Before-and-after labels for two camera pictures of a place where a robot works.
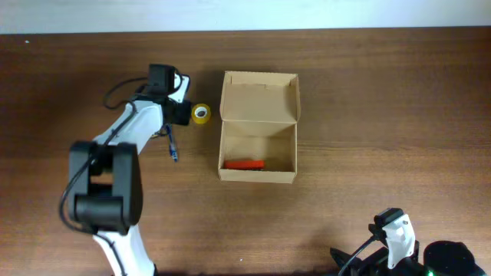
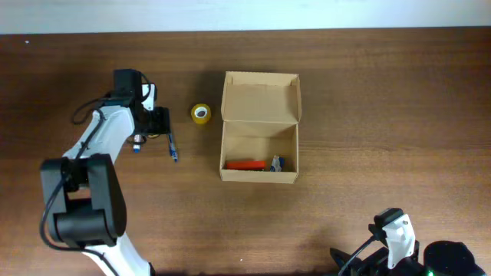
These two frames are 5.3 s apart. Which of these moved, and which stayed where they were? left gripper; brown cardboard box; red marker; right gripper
Moved: left gripper
Stayed: right gripper; red marker; brown cardboard box
